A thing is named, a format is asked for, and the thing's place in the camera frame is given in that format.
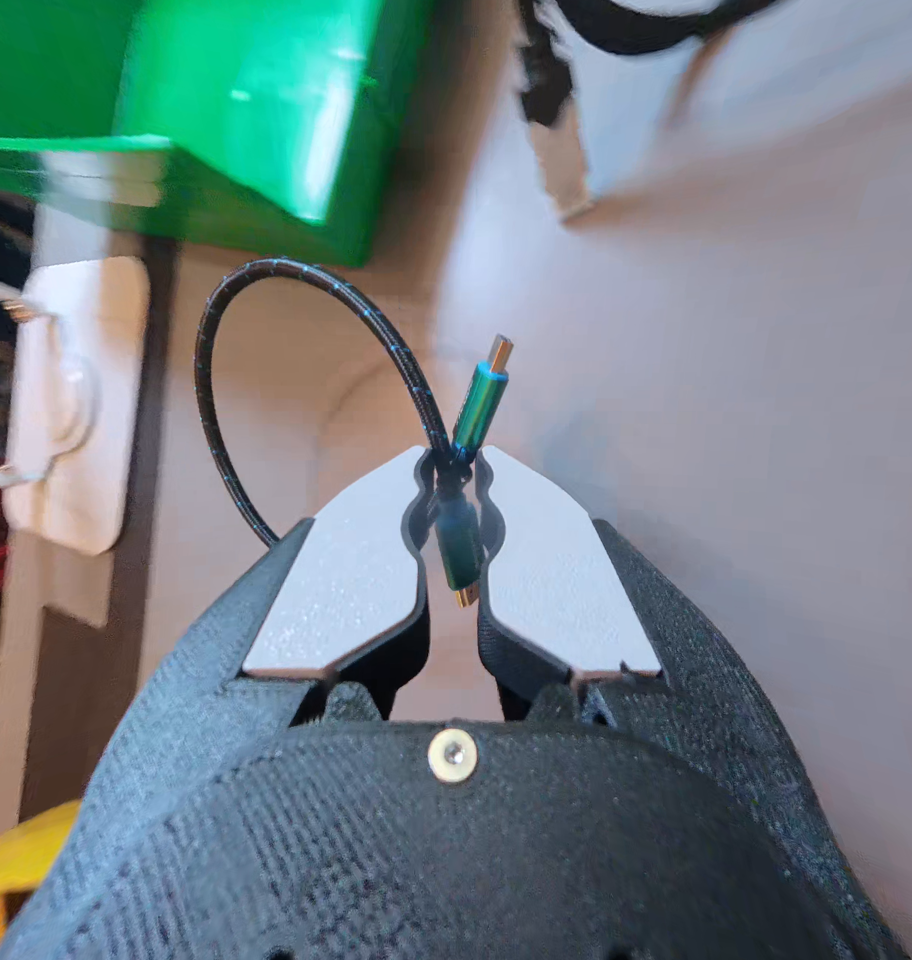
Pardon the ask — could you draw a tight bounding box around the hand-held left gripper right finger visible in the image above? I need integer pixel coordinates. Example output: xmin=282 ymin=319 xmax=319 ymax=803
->
xmin=476 ymin=446 xmax=664 ymax=688

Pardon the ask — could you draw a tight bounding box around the black braided cable silver plug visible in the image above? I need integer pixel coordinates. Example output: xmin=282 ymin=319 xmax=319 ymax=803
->
xmin=516 ymin=0 xmax=790 ymax=225

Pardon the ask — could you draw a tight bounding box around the yellow plastic bin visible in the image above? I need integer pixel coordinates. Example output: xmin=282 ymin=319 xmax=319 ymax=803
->
xmin=0 ymin=798 xmax=86 ymax=900

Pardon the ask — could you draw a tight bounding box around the black HDMI cable green plug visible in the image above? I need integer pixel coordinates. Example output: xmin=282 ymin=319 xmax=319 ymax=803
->
xmin=195 ymin=258 xmax=518 ymax=610

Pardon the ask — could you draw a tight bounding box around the green plastic bin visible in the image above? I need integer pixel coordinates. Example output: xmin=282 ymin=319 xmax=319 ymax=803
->
xmin=0 ymin=0 xmax=436 ymax=270

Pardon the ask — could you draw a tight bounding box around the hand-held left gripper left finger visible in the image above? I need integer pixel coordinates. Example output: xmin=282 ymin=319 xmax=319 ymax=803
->
xmin=243 ymin=446 xmax=433 ymax=688

